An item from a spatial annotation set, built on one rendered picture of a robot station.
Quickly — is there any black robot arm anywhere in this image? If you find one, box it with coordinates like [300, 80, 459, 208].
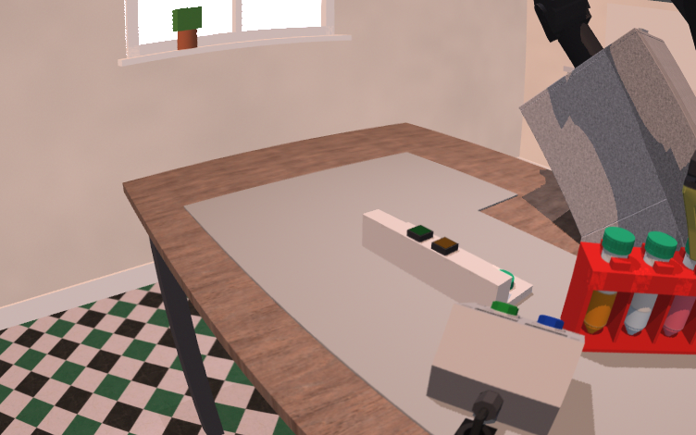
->
[533, 0, 696, 68]

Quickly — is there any light grey flat mat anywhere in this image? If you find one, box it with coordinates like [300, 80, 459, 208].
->
[184, 152, 696, 435]

